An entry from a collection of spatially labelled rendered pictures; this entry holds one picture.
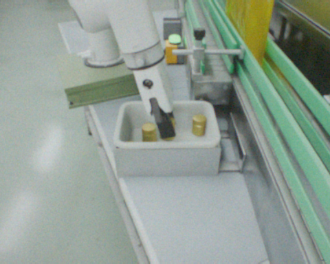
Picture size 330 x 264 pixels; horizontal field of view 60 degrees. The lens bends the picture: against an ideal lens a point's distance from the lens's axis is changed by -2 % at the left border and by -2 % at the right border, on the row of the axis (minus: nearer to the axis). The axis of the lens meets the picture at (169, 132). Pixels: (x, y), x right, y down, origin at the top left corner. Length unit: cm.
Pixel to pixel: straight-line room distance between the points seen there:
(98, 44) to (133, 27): 48
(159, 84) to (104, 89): 39
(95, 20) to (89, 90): 36
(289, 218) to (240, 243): 14
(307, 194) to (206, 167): 26
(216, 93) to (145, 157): 26
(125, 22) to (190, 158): 29
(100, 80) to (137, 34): 40
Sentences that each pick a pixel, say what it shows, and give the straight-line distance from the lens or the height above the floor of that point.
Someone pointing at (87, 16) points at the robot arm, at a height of 107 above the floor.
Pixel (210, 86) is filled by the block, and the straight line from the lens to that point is 73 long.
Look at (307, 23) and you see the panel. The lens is 81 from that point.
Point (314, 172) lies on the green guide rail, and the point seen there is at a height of 95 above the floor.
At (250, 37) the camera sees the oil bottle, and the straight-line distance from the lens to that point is 77.
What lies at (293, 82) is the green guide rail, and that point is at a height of 94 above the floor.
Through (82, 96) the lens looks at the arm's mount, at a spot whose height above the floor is 78.
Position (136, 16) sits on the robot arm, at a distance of 50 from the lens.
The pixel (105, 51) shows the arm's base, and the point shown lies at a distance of 99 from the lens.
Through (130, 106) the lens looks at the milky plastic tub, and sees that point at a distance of 72.
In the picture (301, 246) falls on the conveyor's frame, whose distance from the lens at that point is 42.
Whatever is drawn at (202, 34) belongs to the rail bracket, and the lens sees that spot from 68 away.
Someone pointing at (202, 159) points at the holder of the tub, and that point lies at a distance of 61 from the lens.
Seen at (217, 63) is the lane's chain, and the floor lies 88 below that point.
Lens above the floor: 121
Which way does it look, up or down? 37 degrees down
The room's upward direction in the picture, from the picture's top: straight up
